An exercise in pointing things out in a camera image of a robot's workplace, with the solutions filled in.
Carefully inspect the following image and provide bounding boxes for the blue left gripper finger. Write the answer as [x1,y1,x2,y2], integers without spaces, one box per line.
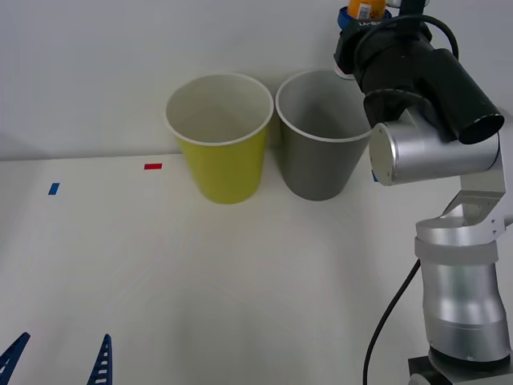
[86,333,113,385]
[0,331,31,385]

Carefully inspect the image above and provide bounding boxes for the grey plastic waste bin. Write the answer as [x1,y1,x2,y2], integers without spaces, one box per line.
[274,70,376,202]

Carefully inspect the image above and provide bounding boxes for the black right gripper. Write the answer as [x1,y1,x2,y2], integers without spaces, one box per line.
[333,6,432,77]

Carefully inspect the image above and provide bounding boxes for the small orange-capped plastic bottle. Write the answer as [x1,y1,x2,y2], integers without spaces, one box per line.
[334,0,389,81]

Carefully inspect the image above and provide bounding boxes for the yellow-green plastic waste bin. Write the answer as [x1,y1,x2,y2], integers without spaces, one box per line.
[165,72,275,206]

